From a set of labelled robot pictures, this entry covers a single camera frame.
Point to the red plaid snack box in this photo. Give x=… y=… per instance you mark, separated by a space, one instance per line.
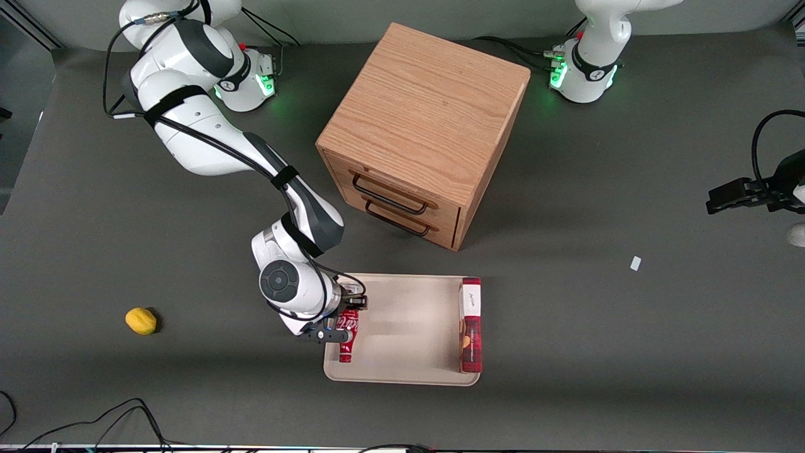
x=471 y=333

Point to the beige rectangular tray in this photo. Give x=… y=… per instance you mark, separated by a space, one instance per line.
x=409 y=340

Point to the deep wooden drawer front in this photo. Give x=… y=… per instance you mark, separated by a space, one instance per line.
x=440 y=229

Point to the right gripper with bracket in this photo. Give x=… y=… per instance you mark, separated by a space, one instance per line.
x=351 y=296

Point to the wooden two-drawer cabinet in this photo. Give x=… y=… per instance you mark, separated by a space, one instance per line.
x=427 y=107

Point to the yellow lemon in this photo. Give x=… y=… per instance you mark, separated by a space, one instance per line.
x=141 y=321

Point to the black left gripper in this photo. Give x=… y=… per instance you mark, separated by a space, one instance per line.
x=782 y=187

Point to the shallow wooden drawer front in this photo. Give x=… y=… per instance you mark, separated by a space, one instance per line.
x=377 y=173

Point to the red coke bottle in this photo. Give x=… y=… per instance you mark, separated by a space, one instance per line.
x=347 y=352

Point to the black frame bar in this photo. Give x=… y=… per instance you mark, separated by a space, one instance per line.
x=797 y=16

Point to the dark grey table mat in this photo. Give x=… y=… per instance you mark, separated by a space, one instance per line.
x=597 y=352

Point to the small white paper piece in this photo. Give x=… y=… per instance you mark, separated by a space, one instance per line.
x=636 y=263

